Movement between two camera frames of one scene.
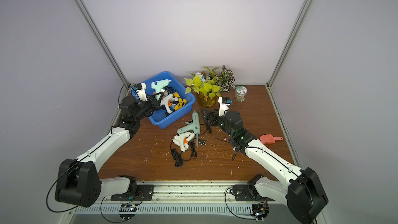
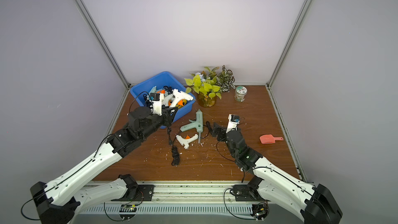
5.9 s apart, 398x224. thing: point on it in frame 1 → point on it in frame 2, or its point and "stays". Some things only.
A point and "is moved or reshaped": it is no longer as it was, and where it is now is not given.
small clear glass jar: (240, 92) stays
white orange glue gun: (182, 139) is moved or reshaped
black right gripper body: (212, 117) → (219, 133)
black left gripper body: (147, 107) → (164, 120)
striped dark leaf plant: (225, 79) stays
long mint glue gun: (194, 127) is moved or reshaped
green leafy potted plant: (206, 85) stays
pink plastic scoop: (267, 139) stays
